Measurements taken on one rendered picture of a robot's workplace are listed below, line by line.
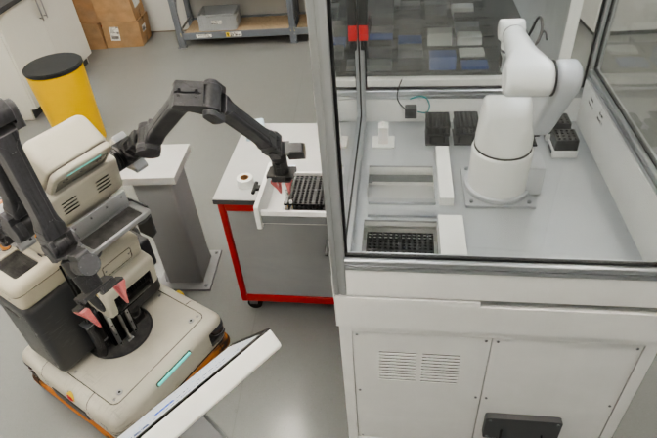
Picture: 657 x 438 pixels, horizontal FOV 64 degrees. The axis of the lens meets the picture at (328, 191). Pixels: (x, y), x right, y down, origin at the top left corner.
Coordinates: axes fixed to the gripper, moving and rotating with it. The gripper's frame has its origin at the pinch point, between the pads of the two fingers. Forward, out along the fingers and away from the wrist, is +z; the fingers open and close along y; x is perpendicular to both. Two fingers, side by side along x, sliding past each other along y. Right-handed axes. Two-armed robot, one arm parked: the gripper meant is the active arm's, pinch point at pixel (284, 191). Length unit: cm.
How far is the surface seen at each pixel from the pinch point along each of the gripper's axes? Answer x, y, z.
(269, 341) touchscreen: 84, -21, -24
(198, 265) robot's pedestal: -32, 68, 77
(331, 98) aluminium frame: 49, -33, -64
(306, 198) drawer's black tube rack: -3.0, -6.8, 5.9
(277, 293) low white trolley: -16, 20, 77
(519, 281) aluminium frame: 46, -78, -7
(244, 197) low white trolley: -15.5, 24.0, 15.7
